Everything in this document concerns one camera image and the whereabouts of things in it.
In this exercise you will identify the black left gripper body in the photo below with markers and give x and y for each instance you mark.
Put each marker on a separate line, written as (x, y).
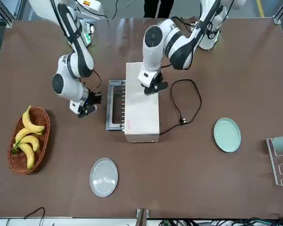
(157, 79)

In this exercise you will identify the yellow banana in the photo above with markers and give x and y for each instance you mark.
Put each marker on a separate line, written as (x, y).
(28, 120)
(29, 156)
(21, 134)
(33, 141)

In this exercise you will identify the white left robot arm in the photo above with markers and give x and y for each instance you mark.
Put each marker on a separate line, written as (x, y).
(153, 44)

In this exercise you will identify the aluminium frame post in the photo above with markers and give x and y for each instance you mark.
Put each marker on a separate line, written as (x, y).
(142, 217)

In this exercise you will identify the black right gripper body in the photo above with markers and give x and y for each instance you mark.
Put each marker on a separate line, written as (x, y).
(90, 98)

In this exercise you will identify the white oven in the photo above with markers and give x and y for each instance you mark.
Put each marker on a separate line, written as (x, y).
(142, 113)

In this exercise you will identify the mint green plate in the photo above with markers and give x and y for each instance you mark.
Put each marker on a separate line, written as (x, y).
(227, 135)

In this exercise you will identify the brown wicker basket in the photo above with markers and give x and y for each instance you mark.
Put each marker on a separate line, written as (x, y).
(16, 162)

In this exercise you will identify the glass oven door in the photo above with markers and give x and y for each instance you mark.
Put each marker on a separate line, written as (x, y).
(107, 106)

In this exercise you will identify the grey plate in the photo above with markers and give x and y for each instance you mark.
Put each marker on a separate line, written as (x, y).
(103, 177)

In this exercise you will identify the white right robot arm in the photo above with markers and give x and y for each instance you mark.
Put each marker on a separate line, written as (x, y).
(68, 87)

